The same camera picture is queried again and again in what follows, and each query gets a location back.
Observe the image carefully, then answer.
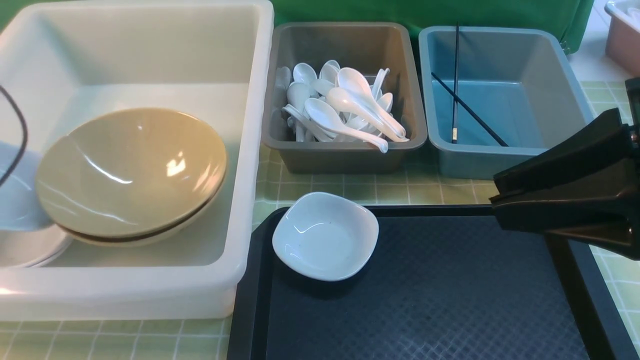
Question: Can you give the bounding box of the white soup spoon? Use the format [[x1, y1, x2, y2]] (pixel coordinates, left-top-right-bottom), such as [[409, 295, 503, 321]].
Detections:
[[326, 88, 409, 142]]

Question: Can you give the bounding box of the black serving tray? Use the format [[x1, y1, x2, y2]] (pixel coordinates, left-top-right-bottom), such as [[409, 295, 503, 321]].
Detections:
[[226, 205, 639, 360]]

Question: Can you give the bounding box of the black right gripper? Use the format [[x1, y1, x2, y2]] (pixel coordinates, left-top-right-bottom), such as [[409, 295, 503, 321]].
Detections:
[[490, 77, 640, 261]]

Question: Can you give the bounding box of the tan noodle bowl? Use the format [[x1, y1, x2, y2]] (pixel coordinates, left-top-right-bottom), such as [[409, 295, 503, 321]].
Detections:
[[35, 107, 229, 237]]

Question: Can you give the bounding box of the white spoon of pile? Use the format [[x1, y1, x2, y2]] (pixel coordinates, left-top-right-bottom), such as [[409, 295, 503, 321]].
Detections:
[[337, 67, 409, 142], [304, 98, 389, 154]]

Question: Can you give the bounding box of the grey plastic bin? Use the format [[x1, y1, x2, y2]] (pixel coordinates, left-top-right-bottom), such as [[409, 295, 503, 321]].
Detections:
[[262, 22, 428, 174]]

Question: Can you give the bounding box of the white square dish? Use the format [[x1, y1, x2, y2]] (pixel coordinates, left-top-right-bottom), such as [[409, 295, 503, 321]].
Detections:
[[0, 149, 53, 231], [272, 192, 380, 282]]

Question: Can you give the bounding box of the white spoon top of pile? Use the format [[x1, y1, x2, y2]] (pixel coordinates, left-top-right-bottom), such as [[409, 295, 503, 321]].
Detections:
[[337, 67, 409, 142]]

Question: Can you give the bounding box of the pink bin with white rim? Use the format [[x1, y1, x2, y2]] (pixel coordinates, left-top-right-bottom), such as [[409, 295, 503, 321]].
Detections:
[[605, 0, 640, 77]]

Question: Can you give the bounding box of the white spoon front of pile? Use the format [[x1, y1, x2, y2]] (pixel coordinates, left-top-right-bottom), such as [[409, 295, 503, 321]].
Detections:
[[304, 98, 389, 154]]

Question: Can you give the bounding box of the black chopstick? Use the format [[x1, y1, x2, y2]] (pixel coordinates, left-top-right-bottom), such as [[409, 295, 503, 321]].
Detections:
[[430, 72, 509, 147], [451, 22, 460, 144]]

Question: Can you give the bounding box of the green checkered tablecloth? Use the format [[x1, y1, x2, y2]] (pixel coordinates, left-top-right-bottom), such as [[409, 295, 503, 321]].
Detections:
[[0, 80, 640, 360]]

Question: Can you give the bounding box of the large white plastic tub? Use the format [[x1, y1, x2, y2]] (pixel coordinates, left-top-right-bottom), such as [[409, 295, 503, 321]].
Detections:
[[1, 0, 274, 322]]

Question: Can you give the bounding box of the tan bowl in tub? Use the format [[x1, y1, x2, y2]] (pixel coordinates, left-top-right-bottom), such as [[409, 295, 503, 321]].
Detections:
[[55, 184, 227, 248]]

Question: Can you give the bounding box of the white dish in tub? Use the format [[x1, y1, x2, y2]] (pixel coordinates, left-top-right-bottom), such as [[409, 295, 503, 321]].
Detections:
[[0, 225, 73, 268]]

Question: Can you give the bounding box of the blue-grey plastic bin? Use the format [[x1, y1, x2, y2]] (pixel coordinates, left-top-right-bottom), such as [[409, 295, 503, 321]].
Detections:
[[418, 26, 594, 180]]

